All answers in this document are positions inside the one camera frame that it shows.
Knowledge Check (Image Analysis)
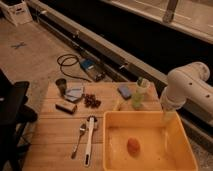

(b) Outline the black chair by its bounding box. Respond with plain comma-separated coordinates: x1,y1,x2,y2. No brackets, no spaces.
0,69,38,171

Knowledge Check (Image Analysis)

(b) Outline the white cardboard box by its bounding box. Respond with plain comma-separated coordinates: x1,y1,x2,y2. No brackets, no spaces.
0,0,32,26

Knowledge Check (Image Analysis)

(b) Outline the white handled brush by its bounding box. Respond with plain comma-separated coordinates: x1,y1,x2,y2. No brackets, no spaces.
84,116,98,167

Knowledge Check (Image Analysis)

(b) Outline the blue sponge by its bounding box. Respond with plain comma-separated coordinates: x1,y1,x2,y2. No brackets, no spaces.
118,85,131,100

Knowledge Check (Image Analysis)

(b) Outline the brown rectangular block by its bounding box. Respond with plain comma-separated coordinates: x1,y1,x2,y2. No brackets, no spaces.
55,103,77,114

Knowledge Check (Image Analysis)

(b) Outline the blue power supply box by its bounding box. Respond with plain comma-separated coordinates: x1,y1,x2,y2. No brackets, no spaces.
80,59,105,82

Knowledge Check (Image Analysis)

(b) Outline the red orange apple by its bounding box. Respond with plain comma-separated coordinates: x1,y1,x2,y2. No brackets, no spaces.
127,138,140,155

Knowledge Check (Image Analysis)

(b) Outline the metal spoon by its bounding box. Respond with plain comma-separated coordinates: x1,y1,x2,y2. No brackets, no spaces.
71,123,86,159

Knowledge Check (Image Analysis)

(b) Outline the bunch of dark grapes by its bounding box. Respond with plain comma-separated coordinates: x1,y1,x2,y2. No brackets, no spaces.
84,94,101,108

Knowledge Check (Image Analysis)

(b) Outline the black cable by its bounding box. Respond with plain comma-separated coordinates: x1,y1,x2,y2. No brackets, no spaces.
56,53,92,83

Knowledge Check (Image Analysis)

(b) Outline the green spray bottle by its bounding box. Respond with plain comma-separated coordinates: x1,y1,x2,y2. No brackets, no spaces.
131,77,149,110

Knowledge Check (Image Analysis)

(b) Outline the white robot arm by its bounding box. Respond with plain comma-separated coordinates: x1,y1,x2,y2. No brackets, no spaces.
160,62,213,116

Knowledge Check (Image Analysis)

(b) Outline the yellow plastic bin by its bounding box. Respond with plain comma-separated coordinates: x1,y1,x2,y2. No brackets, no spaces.
103,111,198,171

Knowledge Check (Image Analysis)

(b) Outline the dark metal cup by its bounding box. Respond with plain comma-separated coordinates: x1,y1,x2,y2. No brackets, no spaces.
55,78,67,96

